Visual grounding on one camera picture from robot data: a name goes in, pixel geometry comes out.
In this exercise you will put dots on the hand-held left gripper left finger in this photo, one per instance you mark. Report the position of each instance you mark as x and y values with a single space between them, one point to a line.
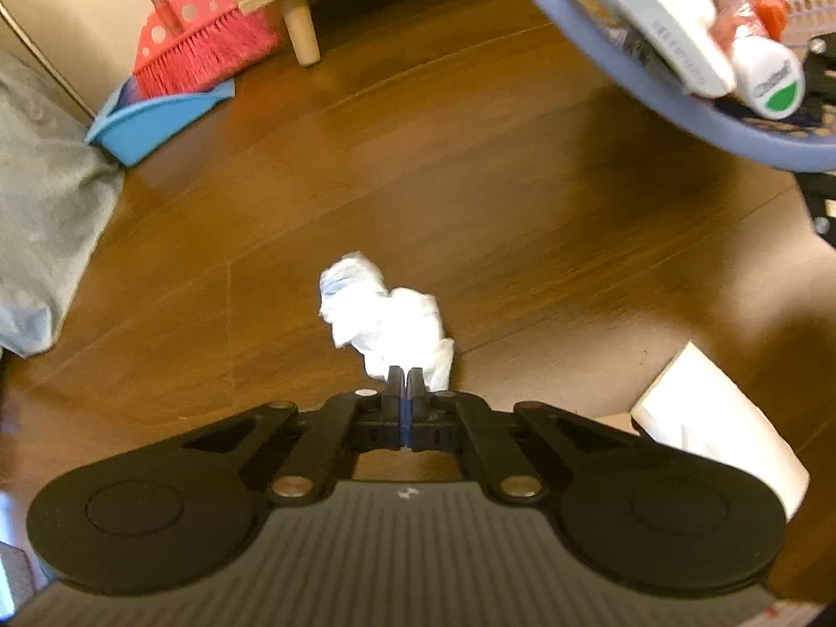
396 405

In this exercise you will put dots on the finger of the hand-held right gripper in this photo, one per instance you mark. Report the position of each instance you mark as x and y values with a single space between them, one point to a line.
820 206
823 98

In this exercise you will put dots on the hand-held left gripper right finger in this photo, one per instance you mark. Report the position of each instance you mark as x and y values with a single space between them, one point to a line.
418 405

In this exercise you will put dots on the clear plastic water bottle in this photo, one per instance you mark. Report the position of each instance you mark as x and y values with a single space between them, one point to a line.
771 78

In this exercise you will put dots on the purple plastic waste basket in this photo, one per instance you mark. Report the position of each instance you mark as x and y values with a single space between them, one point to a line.
718 123

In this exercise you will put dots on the white green medicine box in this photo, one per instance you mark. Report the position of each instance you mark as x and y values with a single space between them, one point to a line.
679 26

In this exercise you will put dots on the crumpled blue white mask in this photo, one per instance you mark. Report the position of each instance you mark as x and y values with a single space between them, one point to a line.
346 294

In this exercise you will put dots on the white paper roll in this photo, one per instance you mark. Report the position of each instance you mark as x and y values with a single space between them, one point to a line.
718 424

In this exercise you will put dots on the blue dustpan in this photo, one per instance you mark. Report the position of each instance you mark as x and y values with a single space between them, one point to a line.
150 127

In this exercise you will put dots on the grey curtain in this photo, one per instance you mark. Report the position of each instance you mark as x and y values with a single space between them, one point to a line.
46 209

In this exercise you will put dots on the red broom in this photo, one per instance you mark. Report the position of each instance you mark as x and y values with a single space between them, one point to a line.
196 52

